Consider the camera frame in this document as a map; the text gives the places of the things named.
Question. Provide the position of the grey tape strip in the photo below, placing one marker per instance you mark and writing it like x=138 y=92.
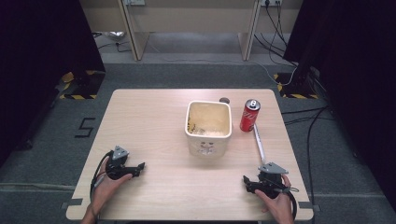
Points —
x=72 y=202
x=309 y=206

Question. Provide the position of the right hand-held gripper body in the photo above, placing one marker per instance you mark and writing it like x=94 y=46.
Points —
x=271 y=183

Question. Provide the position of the red soda can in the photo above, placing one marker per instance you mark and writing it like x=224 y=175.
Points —
x=249 y=118

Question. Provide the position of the black tape floor number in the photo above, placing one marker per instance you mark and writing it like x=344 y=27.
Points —
x=85 y=127

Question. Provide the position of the dark round table grommet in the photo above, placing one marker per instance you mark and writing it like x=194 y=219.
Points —
x=224 y=100

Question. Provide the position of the cream plastic trash bin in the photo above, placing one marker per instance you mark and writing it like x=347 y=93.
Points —
x=208 y=146

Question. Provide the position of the black stand base striped tape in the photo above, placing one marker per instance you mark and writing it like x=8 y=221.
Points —
x=295 y=88
x=87 y=85

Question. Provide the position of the dark curtain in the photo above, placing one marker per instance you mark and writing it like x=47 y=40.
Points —
x=37 y=62
x=358 y=77

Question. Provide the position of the person's right hand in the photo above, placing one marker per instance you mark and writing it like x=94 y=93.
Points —
x=280 y=208

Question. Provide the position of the person's left hand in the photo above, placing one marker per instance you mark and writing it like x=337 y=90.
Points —
x=106 y=189

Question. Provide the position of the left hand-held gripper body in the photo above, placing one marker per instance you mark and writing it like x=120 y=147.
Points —
x=116 y=166

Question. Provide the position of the white wall socket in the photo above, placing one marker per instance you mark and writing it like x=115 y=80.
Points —
x=271 y=2
x=134 y=2

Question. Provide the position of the crumpled silver foil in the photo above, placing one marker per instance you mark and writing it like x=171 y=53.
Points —
x=114 y=35

